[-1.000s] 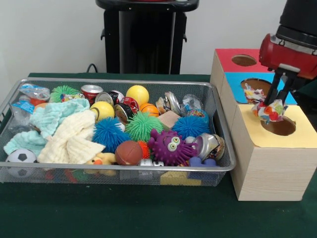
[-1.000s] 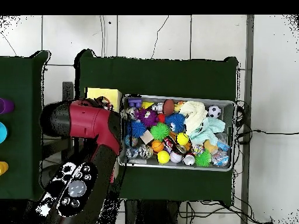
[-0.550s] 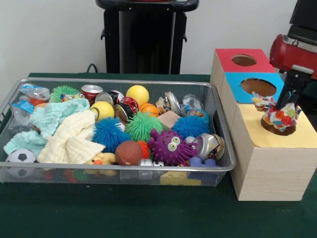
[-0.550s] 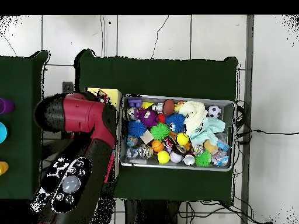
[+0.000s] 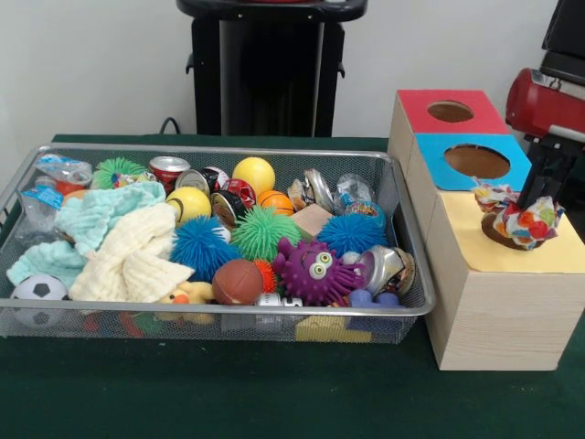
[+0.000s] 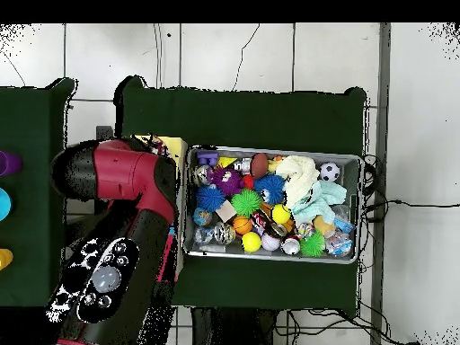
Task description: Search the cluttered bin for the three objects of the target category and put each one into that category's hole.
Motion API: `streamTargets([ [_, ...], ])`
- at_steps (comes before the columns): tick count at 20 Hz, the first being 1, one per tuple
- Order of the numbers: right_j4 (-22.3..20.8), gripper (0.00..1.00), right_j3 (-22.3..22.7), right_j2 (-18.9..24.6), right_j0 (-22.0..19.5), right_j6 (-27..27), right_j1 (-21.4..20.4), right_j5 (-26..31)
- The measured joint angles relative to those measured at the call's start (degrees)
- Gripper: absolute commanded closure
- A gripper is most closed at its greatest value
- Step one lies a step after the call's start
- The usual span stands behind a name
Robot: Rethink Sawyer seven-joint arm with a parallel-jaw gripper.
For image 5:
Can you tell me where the dark green table cloth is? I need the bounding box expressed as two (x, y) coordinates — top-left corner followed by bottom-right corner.
(0, 133), (585, 439)

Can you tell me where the purple spiky monster toy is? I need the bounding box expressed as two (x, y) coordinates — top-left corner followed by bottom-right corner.
(273, 237), (367, 307)

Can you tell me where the black and white soccer ball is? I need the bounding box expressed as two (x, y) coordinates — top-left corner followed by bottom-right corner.
(9, 273), (69, 328)

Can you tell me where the brown toy football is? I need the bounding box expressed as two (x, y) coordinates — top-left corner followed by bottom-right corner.
(210, 259), (265, 306)

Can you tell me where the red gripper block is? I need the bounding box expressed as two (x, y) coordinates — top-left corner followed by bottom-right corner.
(505, 67), (585, 209)

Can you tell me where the black cable by pedestal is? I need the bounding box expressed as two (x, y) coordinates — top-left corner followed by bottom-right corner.
(157, 116), (191, 136)

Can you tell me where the plain yellow ball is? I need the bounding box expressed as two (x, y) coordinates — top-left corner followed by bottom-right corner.
(231, 156), (277, 197)

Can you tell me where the blue spiky rubber ball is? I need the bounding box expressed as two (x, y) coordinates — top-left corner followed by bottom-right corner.
(315, 212), (388, 258)
(171, 215), (242, 284)

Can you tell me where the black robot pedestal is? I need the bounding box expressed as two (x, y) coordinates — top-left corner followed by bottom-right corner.
(175, 0), (369, 137)

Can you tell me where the wooden box with three holes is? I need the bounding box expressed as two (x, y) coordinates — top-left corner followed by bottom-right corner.
(387, 89), (585, 372)

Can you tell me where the cream waffle cloth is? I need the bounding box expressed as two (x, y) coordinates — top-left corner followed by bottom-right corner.
(68, 203), (197, 304)

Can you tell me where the yellow smiley ball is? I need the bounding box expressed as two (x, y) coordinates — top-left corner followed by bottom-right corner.
(165, 186), (214, 225)

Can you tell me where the colourful patterned cloth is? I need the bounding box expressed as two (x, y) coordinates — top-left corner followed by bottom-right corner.
(472, 177), (567, 252)

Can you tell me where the mint green cloth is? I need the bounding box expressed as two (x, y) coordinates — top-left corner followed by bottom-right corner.
(6, 180), (169, 287)

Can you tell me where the green spiky rubber ball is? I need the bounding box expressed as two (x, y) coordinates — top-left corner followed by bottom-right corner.
(230, 205), (303, 264)

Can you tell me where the shallow mesh bin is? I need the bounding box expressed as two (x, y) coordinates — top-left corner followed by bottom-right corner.
(0, 142), (438, 345)

